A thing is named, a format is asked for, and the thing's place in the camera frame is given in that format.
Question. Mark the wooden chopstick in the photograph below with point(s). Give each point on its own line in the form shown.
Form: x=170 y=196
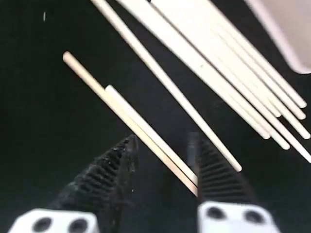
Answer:
x=298 y=99
x=280 y=140
x=296 y=111
x=82 y=72
x=199 y=70
x=272 y=109
x=301 y=149
x=301 y=130
x=121 y=101
x=145 y=58

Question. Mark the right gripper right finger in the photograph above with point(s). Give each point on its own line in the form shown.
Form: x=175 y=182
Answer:
x=216 y=179

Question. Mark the white basket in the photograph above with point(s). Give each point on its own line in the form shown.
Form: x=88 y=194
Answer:
x=286 y=31

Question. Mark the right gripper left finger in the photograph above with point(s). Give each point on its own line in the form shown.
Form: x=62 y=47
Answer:
x=97 y=179

